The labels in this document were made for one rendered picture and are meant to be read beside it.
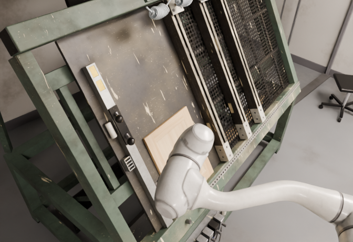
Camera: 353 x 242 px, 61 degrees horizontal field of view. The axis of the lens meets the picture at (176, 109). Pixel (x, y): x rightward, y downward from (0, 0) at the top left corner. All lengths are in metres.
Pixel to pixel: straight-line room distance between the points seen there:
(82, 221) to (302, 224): 1.92
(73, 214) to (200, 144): 1.26
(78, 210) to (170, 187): 1.23
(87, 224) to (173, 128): 0.75
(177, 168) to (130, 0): 0.96
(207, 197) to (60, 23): 0.90
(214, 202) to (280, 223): 2.12
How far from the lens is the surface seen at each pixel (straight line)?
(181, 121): 1.79
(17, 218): 3.14
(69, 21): 1.38
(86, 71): 1.44
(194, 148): 0.91
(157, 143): 1.66
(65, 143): 1.36
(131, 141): 1.38
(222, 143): 2.00
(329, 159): 3.72
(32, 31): 1.30
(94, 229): 1.92
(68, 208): 2.05
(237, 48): 2.23
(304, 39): 5.27
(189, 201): 0.86
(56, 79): 1.44
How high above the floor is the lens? 2.40
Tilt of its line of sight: 38 degrees down
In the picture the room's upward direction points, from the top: 1 degrees clockwise
